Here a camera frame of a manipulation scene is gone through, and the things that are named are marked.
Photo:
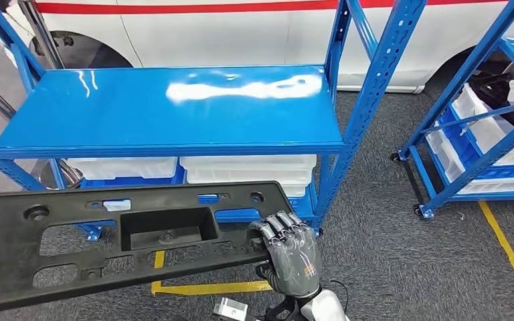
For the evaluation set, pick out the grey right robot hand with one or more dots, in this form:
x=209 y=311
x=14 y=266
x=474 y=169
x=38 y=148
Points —
x=294 y=261

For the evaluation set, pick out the black plastic plate bracket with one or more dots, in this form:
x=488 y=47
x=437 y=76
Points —
x=8 y=266

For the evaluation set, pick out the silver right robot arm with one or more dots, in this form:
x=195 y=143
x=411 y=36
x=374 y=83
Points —
x=323 y=310

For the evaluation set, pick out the white car with red stripe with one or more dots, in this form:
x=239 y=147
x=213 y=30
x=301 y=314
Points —
x=239 y=40

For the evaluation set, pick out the black parts pile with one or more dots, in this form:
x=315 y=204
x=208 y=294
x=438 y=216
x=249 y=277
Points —
x=492 y=93

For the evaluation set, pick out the chrome stanchion post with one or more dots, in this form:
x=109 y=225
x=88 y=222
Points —
x=46 y=40

